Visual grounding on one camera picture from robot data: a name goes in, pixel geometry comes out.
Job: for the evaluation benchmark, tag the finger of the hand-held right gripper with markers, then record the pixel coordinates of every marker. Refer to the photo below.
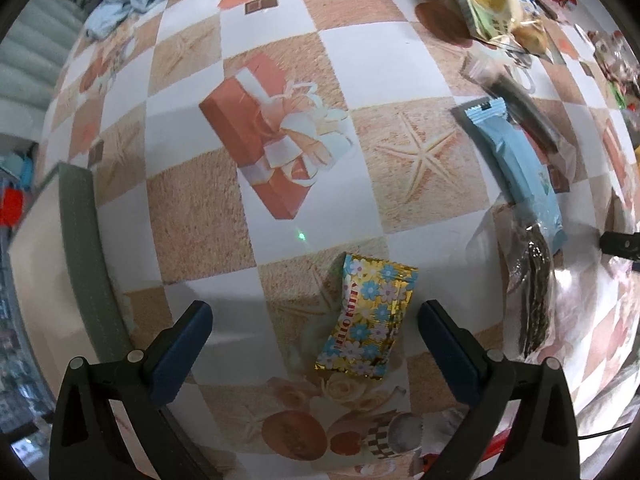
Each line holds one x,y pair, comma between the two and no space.
620,245

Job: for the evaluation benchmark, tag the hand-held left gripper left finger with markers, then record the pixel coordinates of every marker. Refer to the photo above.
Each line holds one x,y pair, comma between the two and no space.
182,352

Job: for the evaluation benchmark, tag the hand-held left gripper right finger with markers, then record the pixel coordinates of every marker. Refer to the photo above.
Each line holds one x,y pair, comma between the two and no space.
450,355

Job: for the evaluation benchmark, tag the floral gold candy packet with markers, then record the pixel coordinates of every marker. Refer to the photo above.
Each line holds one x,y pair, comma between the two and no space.
367,320

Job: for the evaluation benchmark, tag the clear packet of dark sticks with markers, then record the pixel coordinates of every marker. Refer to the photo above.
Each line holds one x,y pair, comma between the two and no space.
535,285

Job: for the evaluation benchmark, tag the pile of assorted wrapped snacks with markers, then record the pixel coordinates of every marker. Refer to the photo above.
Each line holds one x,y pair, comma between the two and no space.
617,65

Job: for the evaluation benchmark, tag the light blue snack packet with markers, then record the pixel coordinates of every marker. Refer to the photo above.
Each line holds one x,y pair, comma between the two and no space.
520,175

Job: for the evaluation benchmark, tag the clear packet with dark bar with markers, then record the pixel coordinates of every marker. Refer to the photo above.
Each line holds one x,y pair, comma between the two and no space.
515,92

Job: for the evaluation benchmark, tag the gold cookie packet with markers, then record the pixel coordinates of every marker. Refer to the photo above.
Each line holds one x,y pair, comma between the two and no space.
530,36

